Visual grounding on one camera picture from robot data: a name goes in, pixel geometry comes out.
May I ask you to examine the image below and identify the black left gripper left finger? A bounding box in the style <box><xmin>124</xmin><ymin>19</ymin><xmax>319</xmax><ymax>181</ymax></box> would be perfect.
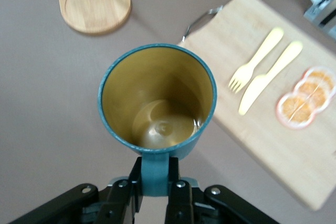
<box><xmin>7</xmin><ymin>157</ymin><xmax>144</xmax><ymax>224</ymax></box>

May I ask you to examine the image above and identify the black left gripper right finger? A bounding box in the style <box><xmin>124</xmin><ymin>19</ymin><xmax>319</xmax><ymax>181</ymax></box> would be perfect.
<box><xmin>164</xmin><ymin>157</ymin><xmax>279</xmax><ymax>224</ymax></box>

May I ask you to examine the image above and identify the dark teal cup yellow inside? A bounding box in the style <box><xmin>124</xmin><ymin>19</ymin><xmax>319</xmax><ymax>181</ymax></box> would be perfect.
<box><xmin>98</xmin><ymin>42</ymin><xmax>218</xmax><ymax>198</ymax></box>

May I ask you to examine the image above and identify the yellow plastic knife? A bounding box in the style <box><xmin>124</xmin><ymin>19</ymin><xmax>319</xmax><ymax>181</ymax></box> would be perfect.
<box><xmin>238</xmin><ymin>40</ymin><xmax>304</xmax><ymax>116</ymax></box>

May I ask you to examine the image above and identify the toy orange slice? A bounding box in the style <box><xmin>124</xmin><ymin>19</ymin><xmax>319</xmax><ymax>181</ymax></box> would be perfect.
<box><xmin>301</xmin><ymin>66</ymin><xmax>336</xmax><ymax>96</ymax></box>
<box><xmin>293</xmin><ymin>78</ymin><xmax>332</xmax><ymax>112</ymax></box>
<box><xmin>275</xmin><ymin>92</ymin><xmax>316</xmax><ymax>130</ymax></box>

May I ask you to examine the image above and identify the yellow plastic fork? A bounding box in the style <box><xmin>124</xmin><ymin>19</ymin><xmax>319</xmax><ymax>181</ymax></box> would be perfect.
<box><xmin>227</xmin><ymin>27</ymin><xmax>285</xmax><ymax>94</ymax></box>

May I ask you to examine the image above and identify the wooden mug tree rack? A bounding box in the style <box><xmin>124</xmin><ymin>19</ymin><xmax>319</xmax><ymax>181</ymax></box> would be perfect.
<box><xmin>56</xmin><ymin>0</ymin><xmax>132</xmax><ymax>35</ymax></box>

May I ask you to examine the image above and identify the bamboo cutting board metal handle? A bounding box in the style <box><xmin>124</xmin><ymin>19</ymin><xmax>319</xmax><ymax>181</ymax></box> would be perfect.
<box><xmin>177</xmin><ymin>0</ymin><xmax>336</xmax><ymax>211</ymax></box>

